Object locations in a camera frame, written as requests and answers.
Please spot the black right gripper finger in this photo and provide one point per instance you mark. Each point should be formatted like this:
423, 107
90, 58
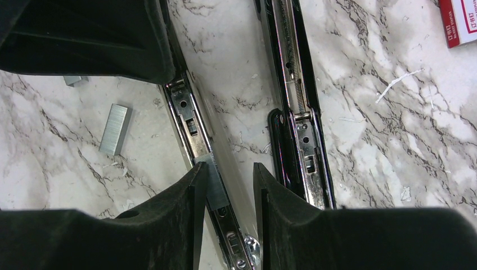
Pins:
92, 38

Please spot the black stapler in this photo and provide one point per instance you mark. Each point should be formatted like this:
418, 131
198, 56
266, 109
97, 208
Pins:
297, 141

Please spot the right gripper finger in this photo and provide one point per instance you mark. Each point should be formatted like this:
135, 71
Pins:
295, 235
164, 232

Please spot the red white staple box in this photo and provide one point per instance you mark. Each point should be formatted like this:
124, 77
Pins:
459, 21

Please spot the staple strip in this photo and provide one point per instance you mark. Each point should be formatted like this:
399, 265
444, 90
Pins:
216, 194
75, 81
115, 129

